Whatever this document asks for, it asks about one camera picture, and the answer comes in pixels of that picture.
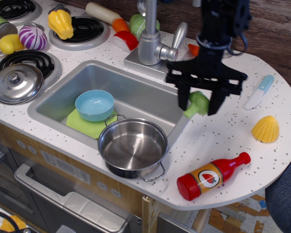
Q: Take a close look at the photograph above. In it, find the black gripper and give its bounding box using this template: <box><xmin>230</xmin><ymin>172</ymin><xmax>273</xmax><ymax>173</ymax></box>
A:
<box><xmin>166</xmin><ymin>41</ymin><xmax>247</xmax><ymax>116</ymax></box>

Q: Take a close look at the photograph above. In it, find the green toy broccoli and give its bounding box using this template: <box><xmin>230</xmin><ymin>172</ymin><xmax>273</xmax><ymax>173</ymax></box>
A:
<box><xmin>183</xmin><ymin>91</ymin><xmax>210</xmax><ymax>119</ymax></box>

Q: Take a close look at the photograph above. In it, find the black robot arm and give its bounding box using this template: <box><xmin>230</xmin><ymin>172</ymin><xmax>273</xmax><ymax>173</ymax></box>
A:
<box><xmin>166</xmin><ymin>0</ymin><xmax>252</xmax><ymax>119</ymax></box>

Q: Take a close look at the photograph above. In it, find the orange toy carrot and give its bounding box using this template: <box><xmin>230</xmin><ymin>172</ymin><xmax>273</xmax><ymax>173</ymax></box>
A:
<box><xmin>188</xmin><ymin>44</ymin><xmax>199</xmax><ymax>57</ymax></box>

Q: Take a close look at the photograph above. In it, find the blue white toy knife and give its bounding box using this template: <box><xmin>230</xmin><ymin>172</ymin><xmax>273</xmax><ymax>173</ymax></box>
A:
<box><xmin>244</xmin><ymin>75</ymin><xmax>275</xmax><ymax>110</ymax></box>

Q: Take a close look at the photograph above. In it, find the silver toy faucet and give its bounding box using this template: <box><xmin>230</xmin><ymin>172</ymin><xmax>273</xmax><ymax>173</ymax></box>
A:
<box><xmin>124</xmin><ymin>0</ymin><xmax>188</xmax><ymax>80</ymax></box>

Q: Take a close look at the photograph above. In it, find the yellow toy corn piece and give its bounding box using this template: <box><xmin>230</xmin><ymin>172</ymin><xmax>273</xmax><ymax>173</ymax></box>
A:
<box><xmin>251</xmin><ymin>116</ymin><xmax>279</xmax><ymax>143</ymax></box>

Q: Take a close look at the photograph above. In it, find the small steel pot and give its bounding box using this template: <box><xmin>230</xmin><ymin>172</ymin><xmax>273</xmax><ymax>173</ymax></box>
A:
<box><xmin>97</xmin><ymin>114</ymin><xmax>168</xmax><ymax>182</ymax></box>

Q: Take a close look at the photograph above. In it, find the red white toy slice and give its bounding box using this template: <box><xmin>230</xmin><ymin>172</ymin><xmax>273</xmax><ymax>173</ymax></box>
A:
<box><xmin>113</xmin><ymin>31</ymin><xmax>138</xmax><ymax>52</ymax></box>

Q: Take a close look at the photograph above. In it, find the red ketchup bottle toy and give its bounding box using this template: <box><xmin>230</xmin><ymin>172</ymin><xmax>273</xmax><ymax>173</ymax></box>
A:
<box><xmin>177</xmin><ymin>152</ymin><xmax>251</xmax><ymax>201</ymax></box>

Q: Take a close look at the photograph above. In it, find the green toy cabbage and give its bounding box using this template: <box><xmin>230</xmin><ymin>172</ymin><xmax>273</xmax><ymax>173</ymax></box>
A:
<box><xmin>129</xmin><ymin>14</ymin><xmax>146</xmax><ymax>41</ymax></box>

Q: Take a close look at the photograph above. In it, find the blue plastic bowl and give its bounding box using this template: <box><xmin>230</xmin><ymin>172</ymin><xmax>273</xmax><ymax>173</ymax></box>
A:
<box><xmin>75</xmin><ymin>90</ymin><xmax>114</xmax><ymax>122</ymax></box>

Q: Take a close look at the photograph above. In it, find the orange toy piece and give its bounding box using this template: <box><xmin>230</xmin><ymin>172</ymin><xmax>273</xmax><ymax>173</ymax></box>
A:
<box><xmin>112</xmin><ymin>18</ymin><xmax>130</xmax><ymax>32</ymax></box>

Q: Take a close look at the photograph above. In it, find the green plastic plate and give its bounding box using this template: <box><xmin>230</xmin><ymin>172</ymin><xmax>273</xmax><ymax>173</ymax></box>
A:
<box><xmin>66</xmin><ymin>109</ymin><xmax>117</xmax><ymax>139</ymax></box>

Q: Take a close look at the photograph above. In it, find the rear right stove burner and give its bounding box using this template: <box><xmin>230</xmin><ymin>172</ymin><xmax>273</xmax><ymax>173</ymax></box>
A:
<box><xmin>48</xmin><ymin>16</ymin><xmax>110</xmax><ymax>51</ymax></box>

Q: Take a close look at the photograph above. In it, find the stove burner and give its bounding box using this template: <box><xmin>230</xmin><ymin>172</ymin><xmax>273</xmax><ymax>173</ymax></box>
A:
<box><xmin>0</xmin><ymin>50</ymin><xmax>62</xmax><ymax>91</ymax></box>
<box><xmin>48</xmin><ymin>16</ymin><xmax>110</xmax><ymax>51</ymax></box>
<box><xmin>0</xmin><ymin>0</ymin><xmax>42</xmax><ymax>26</ymax></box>

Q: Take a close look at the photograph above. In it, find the blue fabric chair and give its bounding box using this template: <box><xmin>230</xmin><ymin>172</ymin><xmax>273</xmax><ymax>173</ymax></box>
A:
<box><xmin>265</xmin><ymin>163</ymin><xmax>291</xmax><ymax>233</ymax></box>

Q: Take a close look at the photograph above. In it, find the cream toy bottle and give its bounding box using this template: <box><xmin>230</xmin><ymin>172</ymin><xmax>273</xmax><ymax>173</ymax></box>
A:
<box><xmin>85</xmin><ymin>2</ymin><xmax>121</xmax><ymax>25</ymax></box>

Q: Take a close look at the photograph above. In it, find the steel sink basin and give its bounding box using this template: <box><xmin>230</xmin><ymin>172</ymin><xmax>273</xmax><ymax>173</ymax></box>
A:
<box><xmin>28</xmin><ymin>60</ymin><xmax>189</xmax><ymax>149</ymax></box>

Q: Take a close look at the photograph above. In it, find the front left stove burner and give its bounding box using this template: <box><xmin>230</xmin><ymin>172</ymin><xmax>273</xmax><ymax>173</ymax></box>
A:
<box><xmin>0</xmin><ymin>50</ymin><xmax>62</xmax><ymax>91</ymax></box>

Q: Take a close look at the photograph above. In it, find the yellow toy bell pepper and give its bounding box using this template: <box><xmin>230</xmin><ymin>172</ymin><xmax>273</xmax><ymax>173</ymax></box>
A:
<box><xmin>48</xmin><ymin>9</ymin><xmax>74</xmax><ymax>40</ymax></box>

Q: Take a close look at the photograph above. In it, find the toy oven door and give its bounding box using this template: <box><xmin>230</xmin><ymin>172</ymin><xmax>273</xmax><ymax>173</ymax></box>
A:
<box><xmin>14</xmin><ymin>164</ymin><xmax>142</xmax><ymax>233</ymax></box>

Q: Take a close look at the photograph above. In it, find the purple striped toy onion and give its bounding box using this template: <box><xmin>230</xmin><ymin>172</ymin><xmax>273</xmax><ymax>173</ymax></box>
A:
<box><xmin>18</xmin><ymin>26</ymin><xmax>48</xmax><ymax>50</ymax></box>

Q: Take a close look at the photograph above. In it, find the steel pot lid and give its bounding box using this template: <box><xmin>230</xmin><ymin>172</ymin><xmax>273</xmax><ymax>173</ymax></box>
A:
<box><xmin>0</xmin><ymin>64</ymin><xmax>44</xmax><ymax>105</ymax></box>

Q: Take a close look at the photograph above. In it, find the yellow toy lemon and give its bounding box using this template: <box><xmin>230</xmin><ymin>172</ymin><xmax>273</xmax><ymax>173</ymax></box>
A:
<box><xmin>0</xmin><ymin>34</ymin><xmax>25</xmax><ymax>54</ymax></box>

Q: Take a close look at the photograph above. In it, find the rear left stove burner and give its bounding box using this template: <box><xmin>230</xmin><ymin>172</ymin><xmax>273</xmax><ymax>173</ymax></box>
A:
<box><xmin>0</xmin><ymin>0</ymin><xmax>42</xmax><ymax>26</ymax></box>

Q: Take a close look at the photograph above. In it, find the green label toy can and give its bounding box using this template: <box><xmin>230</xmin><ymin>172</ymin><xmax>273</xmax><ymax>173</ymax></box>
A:
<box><xmin>0</xmin><ymin>16</ymin><xmax>18</xmax><ymax>39</ymax></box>

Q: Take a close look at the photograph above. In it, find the yellow toy on floor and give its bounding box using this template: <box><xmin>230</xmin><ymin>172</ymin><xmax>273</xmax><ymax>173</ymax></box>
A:
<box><xmin>0</xmin><ymin>216</ymin><xmax>27</xmax><ymax>233</ymax></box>

